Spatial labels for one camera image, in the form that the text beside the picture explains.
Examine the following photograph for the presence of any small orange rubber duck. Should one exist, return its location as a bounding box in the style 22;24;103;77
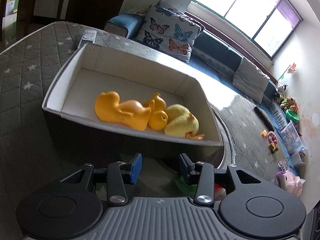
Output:
144;92;169;131

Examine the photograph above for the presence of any black remote control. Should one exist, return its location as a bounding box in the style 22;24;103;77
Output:
254;106;274;132

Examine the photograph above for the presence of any grey remote control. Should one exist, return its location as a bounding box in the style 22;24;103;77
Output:
77;29;97;49

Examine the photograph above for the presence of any large butterfly print pillow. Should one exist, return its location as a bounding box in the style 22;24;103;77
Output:
135;5;202;63

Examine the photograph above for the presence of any large orange rubber duck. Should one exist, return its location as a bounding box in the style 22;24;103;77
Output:
94;91;152;131

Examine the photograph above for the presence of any green bowl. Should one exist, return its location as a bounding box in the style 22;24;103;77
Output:
286;109;300;123

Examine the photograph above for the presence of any pink bag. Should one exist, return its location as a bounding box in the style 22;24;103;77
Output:
276;171;306;198

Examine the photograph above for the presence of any small butterfly print pillow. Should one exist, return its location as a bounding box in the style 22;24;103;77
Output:
154;0;187;17

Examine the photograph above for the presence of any clear plastic storage box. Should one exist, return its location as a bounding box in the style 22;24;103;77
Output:
280;120;307;155

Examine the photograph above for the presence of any pile of stuffed toys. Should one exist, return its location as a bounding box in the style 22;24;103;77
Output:
276;84;299;113

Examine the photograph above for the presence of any pink toy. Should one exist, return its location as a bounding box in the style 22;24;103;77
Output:
267;131;278;145

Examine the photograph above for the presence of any window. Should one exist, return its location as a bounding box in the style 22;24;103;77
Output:
192;0;303;60

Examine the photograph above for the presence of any grey quilted star mat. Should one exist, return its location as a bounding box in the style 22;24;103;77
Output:
0;21;300;230

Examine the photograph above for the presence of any yellow plush duck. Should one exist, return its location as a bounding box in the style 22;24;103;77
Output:
164;104;205;140

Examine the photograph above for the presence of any blue sofa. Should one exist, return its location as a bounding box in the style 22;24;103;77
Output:
104;14;300;178

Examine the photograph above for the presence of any grey seat cushion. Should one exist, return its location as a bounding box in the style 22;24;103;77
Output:
232;57;271;104

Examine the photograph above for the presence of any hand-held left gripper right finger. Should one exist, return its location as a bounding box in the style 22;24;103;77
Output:
179;153;262;207

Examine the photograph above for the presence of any green plastic toy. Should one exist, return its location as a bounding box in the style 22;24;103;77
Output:
174;175;198;198

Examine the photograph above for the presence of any red plastic toy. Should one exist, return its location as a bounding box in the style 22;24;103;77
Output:
214;184;227;201

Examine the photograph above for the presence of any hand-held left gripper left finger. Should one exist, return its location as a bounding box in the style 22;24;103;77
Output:
60;152;143;207

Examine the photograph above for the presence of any grey cardboard box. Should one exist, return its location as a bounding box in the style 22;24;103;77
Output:
42;44;224;159

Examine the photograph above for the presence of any dark wooden door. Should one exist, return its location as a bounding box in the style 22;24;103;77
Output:
67;0;133;30

